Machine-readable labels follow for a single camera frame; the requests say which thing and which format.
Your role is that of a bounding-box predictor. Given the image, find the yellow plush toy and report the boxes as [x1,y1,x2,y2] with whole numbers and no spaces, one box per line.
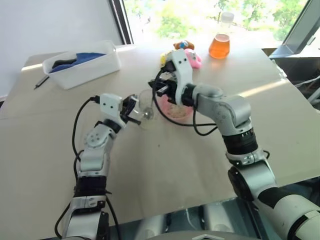
[159,50,174,67]

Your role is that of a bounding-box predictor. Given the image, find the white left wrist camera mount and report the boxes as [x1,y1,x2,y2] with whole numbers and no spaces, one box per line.
[99,93,124,119]

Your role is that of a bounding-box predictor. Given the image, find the dark open window sash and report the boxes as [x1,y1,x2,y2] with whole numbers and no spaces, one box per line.
[268,0,320,85]

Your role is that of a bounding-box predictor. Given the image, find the black pen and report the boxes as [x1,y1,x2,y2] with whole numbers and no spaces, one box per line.
[33,74,50,90]

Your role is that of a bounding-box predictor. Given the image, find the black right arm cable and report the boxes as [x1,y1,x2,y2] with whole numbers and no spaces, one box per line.
[152,67,220,136]

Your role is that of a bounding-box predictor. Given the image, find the blue cloth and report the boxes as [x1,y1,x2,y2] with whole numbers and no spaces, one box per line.
[48,51,106,74]

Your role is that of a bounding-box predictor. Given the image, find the black window frame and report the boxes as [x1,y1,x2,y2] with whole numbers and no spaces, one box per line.
[110,0,136,46]

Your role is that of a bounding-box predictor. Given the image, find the black cloth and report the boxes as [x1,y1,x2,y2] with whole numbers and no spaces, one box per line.
[50,55,79,70]

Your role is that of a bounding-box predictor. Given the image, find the thin white cable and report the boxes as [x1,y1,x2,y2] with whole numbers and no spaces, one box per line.
[294,74,320,88]

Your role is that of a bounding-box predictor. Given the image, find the pink plush toy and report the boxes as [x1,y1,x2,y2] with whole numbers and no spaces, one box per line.
[183,48,203,69]

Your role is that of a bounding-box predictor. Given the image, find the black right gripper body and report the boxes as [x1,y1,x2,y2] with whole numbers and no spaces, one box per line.
[159,58,180,105]

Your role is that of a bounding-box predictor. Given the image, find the white plastic bin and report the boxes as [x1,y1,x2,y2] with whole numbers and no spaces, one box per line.
[42,40,123,90]

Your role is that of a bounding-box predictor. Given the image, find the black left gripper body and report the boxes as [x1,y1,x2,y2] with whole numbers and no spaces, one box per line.
[119,95,136,122]

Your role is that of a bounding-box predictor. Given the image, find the brown plush toy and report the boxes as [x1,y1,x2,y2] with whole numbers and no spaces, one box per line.
[173,39,196,51]

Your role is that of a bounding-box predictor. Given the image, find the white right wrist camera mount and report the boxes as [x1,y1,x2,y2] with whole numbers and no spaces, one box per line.
[171,48,195,105]

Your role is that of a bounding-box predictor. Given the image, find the glass flask with orange liquid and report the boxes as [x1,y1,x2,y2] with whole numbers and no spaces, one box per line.
[207,11,231,60]

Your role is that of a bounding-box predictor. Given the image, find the clear plastic cup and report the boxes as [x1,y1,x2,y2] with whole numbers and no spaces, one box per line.
[131,89,159,130]

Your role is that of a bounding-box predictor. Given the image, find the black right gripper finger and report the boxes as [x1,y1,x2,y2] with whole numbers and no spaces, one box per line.
[148,78,173,89]
[156,85,174,98]

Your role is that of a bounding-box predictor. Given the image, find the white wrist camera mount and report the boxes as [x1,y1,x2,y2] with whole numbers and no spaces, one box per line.
[171,48,195,105]
[99,93,124,119]

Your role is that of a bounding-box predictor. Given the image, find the pink bowl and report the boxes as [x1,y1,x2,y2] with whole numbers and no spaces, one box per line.
[154,94,196,123]

